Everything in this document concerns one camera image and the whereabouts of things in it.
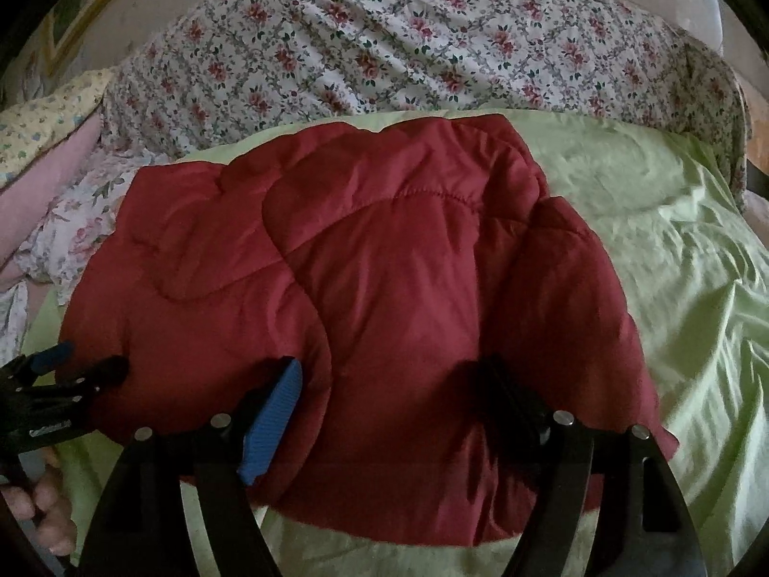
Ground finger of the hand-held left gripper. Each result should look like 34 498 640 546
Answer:
0 341 76 387
33 356 130 402

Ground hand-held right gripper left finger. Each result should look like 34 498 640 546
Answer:
78 356 303 577

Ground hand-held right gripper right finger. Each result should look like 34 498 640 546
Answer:
479 354 713 577

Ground red puffer jacket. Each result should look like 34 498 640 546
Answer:
59 113 680 545

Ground person's left hand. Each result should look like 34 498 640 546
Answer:
0 463 80 560

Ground large flower print cloth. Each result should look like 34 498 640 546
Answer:
0 150 181 374

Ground pink pillow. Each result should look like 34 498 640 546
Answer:
0 114 106 265

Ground light green bed sheet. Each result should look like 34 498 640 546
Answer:
36 109 769 577

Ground yellow flower print pillow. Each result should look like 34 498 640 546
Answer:
0 67 115 175

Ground small rose print blanket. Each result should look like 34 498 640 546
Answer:
99 0 752 211

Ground gold framed wall picture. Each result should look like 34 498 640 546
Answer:
24 0 163 67

